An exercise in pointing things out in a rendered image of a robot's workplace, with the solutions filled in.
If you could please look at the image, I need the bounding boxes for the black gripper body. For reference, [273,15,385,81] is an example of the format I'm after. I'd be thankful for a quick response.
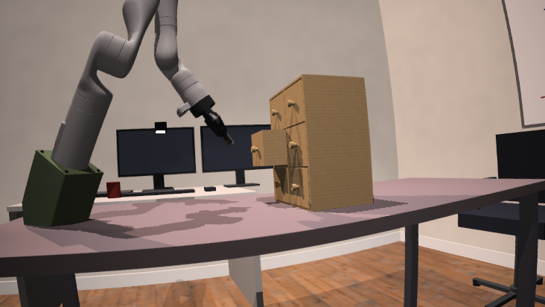
[190,95,216,127]

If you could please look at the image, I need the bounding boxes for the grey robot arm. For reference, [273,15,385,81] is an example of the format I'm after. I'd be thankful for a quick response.
[51,0,209,170]

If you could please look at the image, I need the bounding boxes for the small brown chest of drawers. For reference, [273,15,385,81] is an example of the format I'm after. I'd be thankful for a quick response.
[270,75,373,212]

